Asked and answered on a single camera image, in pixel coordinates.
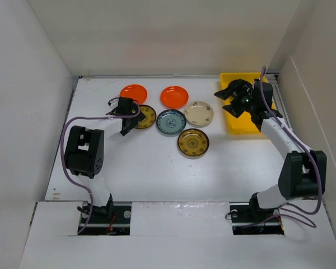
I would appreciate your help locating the right orange plate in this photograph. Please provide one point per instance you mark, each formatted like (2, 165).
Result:
(174, 97)

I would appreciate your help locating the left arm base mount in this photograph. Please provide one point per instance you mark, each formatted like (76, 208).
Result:
(118, 224)

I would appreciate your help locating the blue floral plate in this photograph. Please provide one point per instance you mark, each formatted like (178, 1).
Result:
(171, 122)

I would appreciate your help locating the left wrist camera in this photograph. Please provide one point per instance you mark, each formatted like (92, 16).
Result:
(112, 103)

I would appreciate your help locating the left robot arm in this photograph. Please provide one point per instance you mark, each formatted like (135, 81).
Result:
(82, 151)

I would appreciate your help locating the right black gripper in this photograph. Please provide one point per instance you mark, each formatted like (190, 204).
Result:
(242, 89)

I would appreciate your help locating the yellow patterned plate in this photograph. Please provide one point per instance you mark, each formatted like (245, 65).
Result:
(193, 143)
(150, 117)

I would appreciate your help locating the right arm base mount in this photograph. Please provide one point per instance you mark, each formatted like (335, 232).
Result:
(246, 222)

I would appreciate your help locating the cream patterned plate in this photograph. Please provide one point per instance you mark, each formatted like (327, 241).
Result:
(199, 113)

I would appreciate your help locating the left orange plate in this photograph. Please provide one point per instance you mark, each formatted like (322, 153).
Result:
(136, 92)

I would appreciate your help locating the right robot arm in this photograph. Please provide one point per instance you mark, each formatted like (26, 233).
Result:
(303, 173)

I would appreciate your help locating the orange plate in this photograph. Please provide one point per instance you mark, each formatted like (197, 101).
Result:
(174, 97)
(136, 92)

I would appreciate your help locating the yellow plastic bin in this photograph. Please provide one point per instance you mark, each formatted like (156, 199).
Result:
(242, 125)

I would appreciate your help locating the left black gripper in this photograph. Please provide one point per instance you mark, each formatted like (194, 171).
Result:
(135, 120)

